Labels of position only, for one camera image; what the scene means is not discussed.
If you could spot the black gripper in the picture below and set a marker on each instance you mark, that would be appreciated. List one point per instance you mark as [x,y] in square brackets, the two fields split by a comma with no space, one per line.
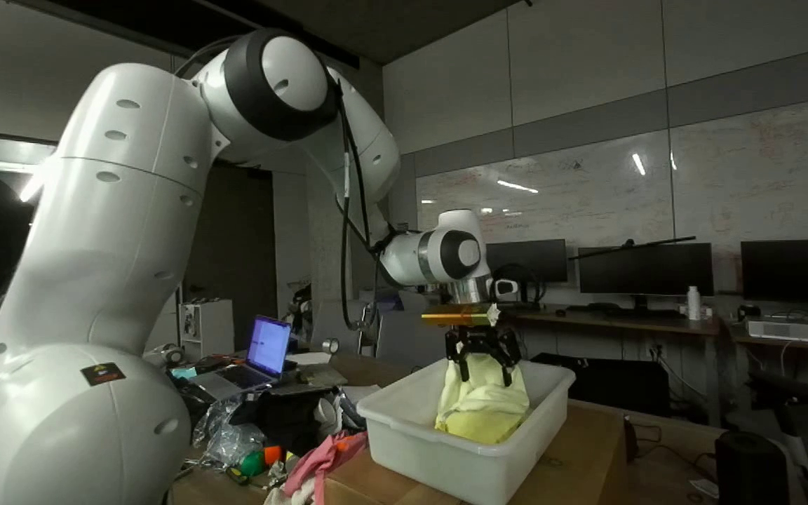
[481,335]

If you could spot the pale green terry towel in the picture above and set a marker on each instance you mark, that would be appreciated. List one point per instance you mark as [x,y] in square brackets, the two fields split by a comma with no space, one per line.
[482,401]

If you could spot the pink garment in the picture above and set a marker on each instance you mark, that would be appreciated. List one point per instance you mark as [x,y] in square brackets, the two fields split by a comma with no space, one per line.
[320,463]

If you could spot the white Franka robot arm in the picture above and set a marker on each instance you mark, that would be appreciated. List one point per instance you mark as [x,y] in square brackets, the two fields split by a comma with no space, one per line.
[77,282]

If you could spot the white plastic container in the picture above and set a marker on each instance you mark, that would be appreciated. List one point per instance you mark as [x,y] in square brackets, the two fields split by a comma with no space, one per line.
[433,463]

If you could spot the black computer monitor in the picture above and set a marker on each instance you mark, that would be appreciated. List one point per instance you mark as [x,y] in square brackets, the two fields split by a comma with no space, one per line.
[796,271]
[534,258]
[645,271]

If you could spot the wooden office desk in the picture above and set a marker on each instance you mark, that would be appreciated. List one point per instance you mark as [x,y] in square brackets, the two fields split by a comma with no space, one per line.
[796,345]
[609,324]

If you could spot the silver patterned pouch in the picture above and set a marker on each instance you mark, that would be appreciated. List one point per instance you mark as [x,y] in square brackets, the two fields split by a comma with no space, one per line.
[334,417]

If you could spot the black lamp boom bar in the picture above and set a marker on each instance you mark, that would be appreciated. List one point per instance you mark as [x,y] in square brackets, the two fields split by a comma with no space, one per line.
[630,247]

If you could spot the black fabric bag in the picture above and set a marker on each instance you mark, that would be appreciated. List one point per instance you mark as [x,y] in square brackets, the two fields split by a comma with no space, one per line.
[286,412]

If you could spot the open laptop computer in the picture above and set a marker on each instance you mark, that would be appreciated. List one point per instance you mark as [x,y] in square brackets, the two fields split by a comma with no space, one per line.
[266,344]

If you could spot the small white plastic bottle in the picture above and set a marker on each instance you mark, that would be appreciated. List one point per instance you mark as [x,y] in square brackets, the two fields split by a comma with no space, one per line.
[694,303]

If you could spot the orange toy piece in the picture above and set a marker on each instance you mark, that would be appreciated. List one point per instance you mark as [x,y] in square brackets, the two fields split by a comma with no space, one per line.
[272,456]

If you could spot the green ball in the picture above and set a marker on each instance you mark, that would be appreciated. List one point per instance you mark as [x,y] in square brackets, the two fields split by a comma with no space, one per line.
[249,463]

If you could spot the clear plastic bag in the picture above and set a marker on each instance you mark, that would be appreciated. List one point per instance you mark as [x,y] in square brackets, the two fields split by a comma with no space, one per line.
[231,439]

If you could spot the white computer tower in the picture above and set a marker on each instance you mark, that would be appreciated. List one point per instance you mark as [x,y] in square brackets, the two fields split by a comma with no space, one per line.
[207,330]

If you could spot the black cylindrical bin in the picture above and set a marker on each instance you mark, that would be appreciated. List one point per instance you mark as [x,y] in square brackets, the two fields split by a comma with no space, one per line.
[750,467]

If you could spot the white desktop device box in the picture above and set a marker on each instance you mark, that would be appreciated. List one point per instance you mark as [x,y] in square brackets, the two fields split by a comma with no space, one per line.
[781,331]

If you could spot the black office chair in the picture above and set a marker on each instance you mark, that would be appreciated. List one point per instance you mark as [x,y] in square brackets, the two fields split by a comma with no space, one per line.
[785,393]

